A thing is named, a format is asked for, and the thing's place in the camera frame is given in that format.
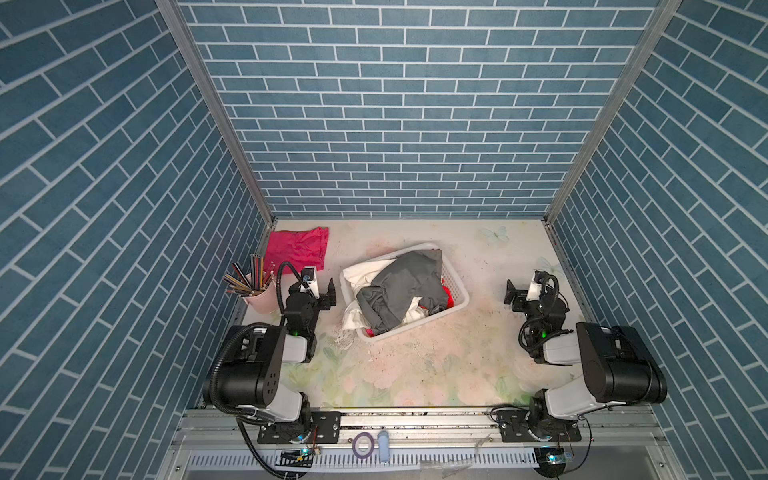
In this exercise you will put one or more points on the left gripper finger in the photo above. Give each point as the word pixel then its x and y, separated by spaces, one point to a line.
pixel 325 302
pixel 330 285

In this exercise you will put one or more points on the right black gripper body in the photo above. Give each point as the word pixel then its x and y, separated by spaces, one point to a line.
pixel 519 294

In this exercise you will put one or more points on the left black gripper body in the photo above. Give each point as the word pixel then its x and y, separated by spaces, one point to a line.
pixel 324 297

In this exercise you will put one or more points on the white plastic laundry basket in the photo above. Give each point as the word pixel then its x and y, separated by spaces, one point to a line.
pixel 449 278

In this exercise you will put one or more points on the grey t shirt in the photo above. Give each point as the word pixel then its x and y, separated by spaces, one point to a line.
pixel 416 273

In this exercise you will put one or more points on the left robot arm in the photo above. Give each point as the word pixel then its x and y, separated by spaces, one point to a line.
pixel 245 378

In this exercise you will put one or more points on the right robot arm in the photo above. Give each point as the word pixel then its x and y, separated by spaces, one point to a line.
pixel 617 369

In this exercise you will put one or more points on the white t shirt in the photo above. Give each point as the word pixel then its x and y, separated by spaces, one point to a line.
pixel 362 275

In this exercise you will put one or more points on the pink pencil cup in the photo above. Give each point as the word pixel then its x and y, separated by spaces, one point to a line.
pixel 264 302

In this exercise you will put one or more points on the folded magenta t shirt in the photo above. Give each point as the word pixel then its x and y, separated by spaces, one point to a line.
pixel 300 248

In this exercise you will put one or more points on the red t shirt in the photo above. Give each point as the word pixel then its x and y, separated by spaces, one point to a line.
pixel 438 304

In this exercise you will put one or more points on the coloured pencils bundle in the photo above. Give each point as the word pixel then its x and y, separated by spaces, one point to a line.
pixel 251 278

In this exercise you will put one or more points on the purple tape roll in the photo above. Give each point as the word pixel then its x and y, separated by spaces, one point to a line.
pixel 363 445

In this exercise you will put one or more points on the light blue small cylinder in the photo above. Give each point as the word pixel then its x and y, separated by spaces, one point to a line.
pixel 384 451

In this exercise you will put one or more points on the left circuit board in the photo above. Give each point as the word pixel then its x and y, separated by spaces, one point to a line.
pixel 299 458

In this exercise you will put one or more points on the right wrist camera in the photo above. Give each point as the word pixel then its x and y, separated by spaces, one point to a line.
pixel 537 285

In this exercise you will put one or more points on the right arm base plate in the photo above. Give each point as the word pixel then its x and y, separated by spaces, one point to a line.
pixel 519 425

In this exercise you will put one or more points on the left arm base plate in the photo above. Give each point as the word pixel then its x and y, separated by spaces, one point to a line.
pixel 315 427

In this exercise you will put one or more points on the aluminium front rail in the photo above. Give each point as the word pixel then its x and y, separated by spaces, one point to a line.
pixel 454 442

